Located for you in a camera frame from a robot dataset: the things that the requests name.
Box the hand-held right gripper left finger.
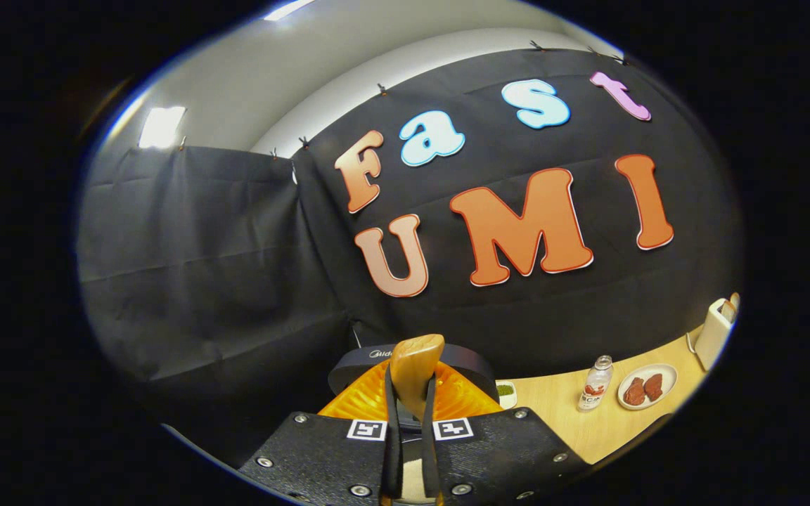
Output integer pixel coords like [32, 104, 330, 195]
[240, 362, 404, 503]

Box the white round plate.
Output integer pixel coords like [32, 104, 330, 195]
[617, 363, 679, 411]

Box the wooden spoon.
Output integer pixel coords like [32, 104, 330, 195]
[389, 334, 446, 503]

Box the small clear drink bottle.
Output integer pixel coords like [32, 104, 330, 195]
[577, 355, 615, 412]

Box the dark grey rice cooker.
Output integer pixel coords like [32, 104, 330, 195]
[327, 342, 501, 403]

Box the ceiling light panel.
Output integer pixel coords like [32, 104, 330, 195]
[262, 0, 318, 22]
[138, 105, 188, 150]

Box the white toaster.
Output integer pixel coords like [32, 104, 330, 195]
[693, 297, 738, 372]

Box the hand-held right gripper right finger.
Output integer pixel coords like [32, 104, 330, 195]
[423, 357, 589, 503]

